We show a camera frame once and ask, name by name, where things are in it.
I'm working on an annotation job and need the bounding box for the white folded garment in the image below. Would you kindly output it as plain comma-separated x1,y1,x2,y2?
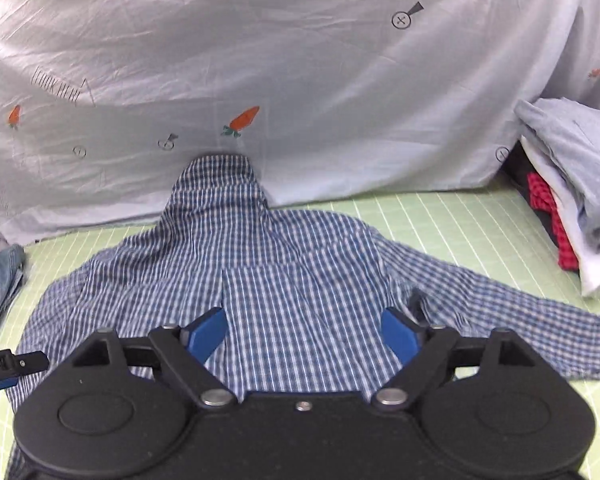
520,135,600,298

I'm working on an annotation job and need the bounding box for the red checked garment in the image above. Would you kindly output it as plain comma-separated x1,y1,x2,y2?
524,172,579,273

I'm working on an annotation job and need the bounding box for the grey carrot print sheet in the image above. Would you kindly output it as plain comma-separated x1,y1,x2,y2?
0,0,600,248

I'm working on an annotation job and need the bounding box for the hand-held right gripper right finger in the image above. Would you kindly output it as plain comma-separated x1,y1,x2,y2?
371,306,551,409

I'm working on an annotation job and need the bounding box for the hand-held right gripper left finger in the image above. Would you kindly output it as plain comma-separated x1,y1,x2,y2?
72,307,236,408

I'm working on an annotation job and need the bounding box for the grey fleece garment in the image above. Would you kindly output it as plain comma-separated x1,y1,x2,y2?
514,97,600,257

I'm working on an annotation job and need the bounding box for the blue plaid shirt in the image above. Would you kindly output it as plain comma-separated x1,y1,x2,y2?
5,152,600,480

